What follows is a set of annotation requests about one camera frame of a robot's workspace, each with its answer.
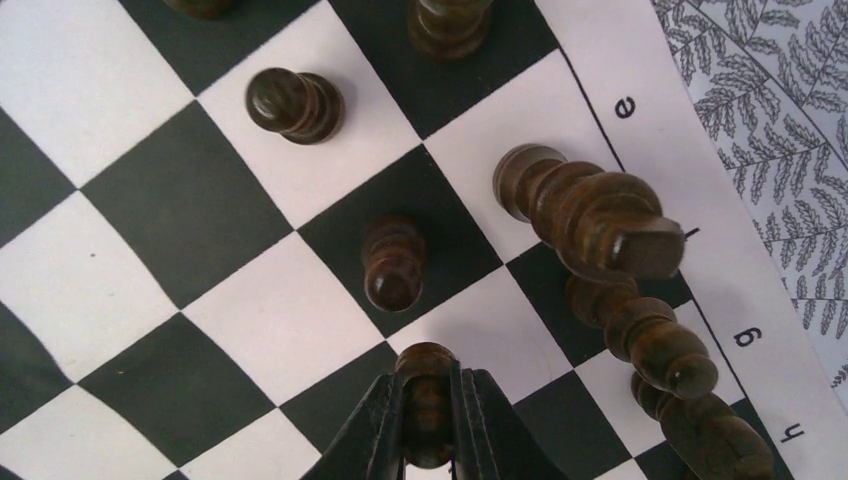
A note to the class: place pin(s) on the floral patterned table mat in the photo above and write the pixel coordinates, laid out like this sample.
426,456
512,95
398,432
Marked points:
768,81

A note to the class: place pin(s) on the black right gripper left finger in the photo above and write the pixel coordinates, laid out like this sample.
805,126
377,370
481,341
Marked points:
368,446

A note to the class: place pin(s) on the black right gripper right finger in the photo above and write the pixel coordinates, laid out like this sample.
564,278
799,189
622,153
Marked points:
490,439

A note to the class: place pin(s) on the dark chess piece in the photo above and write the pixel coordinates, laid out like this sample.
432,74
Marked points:
304,108
644,332
706,433
201,9
393,254
605,226
448,30
427,425

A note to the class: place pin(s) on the black white chessboard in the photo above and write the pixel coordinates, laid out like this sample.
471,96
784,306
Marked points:
182,291

